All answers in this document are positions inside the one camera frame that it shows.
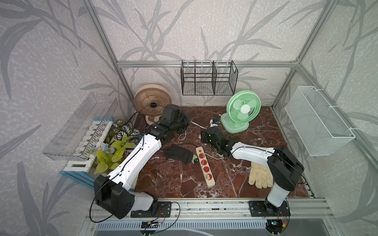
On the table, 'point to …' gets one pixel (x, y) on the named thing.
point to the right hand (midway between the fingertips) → (200, 132)
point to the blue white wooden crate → (79, 167)
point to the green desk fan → (242, 107)
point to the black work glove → (179, 153)
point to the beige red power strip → (210, 180)
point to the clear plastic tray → (76, 140)
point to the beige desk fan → (150, 100)
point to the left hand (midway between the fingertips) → (194, 118)
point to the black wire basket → (208, 78)
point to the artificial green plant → (107, 155)
